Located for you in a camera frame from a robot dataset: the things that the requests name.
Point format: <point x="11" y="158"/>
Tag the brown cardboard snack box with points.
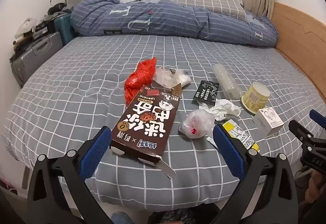
<point x="145" y="124"/>

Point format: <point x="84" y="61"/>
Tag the yellow and white carton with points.
<point x="239" y="132"/>

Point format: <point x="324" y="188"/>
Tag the clear crumpled plastic bag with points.
<point x="196" y="122"/>

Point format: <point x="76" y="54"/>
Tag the wooden headboard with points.
<point x="300" y="35"/>

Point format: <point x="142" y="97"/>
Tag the black bag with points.
<point x="45" y="27"/>

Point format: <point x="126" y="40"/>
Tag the bed with grey checked sheet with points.
<point x="76" y="86"/>

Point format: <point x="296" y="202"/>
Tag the yellow paper cup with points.
<point x="253" y="102"/>

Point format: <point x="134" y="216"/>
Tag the grey checked pillow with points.
<point x="208" y="1"/>

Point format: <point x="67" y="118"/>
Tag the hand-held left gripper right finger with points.
<point x="226" y="147"/>

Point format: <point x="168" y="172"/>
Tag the red plastic bag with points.
<point x="137" y="79"/>

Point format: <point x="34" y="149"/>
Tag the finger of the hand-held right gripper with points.
<point x="317" y="115"/>
<point x="299" y="132"/>

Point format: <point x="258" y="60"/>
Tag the teal suitcase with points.
<point x="65" y="28"/>

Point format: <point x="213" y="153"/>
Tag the small white cardboard box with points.
<point x="267" y="122"/>

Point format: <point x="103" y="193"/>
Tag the blue striped duvet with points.
<point x="152" y="20"/>

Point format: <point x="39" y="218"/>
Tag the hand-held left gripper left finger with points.
<point x="98" y="147"/>

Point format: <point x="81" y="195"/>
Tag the black wet wipe packet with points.
<point x="206" y="91"/>

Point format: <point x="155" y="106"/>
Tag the white rounded appliance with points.
<point x="25" y="25"/>

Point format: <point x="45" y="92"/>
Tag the clear bubble wrap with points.
<point x="225" y="81"/>

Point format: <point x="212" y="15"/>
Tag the crumpled white tissue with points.
<point x="224" y="109"/>

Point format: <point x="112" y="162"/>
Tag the grey suitcase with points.
<point x="35" y="56"/>

